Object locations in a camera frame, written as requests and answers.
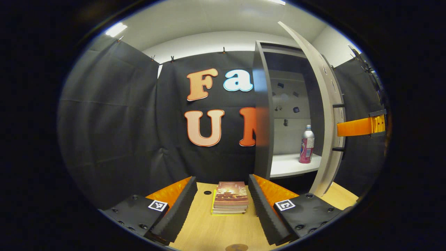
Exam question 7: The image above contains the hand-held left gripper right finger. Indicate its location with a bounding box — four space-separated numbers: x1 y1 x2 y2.
248 174 345 246

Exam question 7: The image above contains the grey cabinet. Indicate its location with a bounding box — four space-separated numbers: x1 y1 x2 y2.
252 40 326 185

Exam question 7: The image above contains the silver bottle with pink label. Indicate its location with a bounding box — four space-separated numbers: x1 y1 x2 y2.
299 125 315 164

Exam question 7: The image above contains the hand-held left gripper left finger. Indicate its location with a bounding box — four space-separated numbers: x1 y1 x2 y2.
99 176 198 245

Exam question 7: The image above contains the black backdrop cloth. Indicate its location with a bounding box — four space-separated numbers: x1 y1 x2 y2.
57 35 389 210

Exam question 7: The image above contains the brown cover book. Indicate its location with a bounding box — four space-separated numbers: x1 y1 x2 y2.
214 181 249 209

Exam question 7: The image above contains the row of small cloth clips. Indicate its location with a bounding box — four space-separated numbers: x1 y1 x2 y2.
117 35 227 63

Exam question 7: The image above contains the small ceiling light panel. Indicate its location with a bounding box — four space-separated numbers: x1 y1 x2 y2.
105 22 128 38

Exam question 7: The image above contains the beige cabinet door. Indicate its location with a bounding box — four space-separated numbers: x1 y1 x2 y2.
278 21 347 198

